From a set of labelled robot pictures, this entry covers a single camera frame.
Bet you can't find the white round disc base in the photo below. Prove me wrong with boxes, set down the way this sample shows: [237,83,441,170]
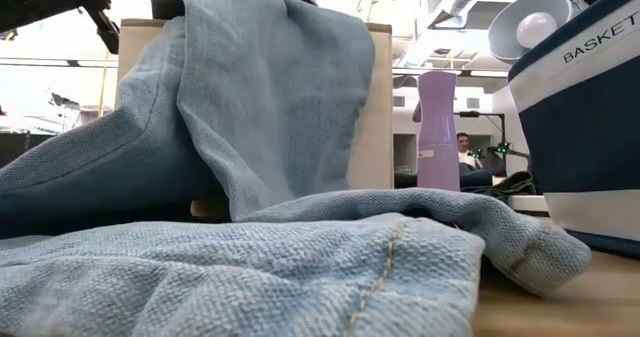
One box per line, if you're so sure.
[506,194,550,213]

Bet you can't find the navy white fabric basket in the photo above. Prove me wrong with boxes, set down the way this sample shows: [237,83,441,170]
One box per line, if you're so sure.
[506,0,640,259]

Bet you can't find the light blue denim garment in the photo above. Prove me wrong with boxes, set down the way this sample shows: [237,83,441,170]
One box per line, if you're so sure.
[0,0,594,337]

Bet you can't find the white lamp with bulb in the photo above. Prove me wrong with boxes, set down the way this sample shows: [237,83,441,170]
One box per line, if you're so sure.
[487,0,576,66]

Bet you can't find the yellow hanging cable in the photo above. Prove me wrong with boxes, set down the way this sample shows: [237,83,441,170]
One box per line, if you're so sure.
[98,51,110,119]

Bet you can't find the black garment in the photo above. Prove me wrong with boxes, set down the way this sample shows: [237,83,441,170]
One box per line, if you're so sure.
[462,170,544,198]

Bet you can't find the person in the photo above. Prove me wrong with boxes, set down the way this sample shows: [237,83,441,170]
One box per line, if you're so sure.
[455,131,485,172]

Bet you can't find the beige fabric storage box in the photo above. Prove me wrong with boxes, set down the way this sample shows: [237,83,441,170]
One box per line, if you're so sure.
[114,18,395,224]

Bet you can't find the purple spray bottle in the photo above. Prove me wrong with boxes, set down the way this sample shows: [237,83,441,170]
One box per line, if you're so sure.
[411,70,462,193]

